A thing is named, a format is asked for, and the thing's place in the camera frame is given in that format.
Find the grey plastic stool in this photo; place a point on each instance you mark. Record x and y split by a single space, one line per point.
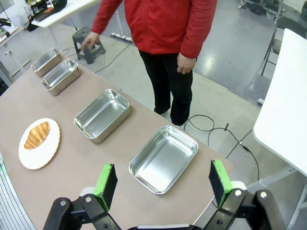
81 36

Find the light wood desk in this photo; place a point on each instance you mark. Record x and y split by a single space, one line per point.
10 33

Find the white table with clutter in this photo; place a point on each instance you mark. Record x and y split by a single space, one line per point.
62 16

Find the person's right forearm red sleeve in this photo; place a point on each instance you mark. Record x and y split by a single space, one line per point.
103 21

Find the grey ribbed panel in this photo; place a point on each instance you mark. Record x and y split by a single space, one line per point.
9 203

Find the deep steel container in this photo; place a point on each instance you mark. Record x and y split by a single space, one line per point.
103 119
45 61
60 88

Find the person's red jacket torso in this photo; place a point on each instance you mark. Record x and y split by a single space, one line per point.
158 24

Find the large white side table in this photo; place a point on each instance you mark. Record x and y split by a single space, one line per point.
283 107

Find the person's white shoe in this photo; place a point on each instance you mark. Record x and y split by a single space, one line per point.
178 125
165 114

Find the golden croissant bread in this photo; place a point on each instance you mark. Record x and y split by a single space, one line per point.
36 136

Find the person's right hand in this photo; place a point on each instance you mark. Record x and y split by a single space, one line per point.
90 40

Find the person's black trousers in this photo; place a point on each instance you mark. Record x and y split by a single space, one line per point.
165 83

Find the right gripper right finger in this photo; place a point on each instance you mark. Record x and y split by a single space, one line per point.
219 182

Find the person's left white shoe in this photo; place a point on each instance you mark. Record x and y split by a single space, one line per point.
178 125

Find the person's right white shoe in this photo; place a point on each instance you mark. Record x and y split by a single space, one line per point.
165 114

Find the white scalloped plate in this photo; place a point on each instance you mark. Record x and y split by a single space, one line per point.
40 155

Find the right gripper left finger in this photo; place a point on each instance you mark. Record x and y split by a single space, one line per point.
105 184

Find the person's left forearm red sleeve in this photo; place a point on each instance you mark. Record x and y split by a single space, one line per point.
196 45

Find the black floor bag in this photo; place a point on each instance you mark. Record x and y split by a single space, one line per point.
255 8

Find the black folding chair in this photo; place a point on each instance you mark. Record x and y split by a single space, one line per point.
291 25

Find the person's left hand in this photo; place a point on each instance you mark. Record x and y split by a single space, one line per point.
185 63

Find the white power strip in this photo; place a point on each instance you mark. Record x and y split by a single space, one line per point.
121 37

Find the shallow steel container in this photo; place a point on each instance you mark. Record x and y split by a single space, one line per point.
163 163

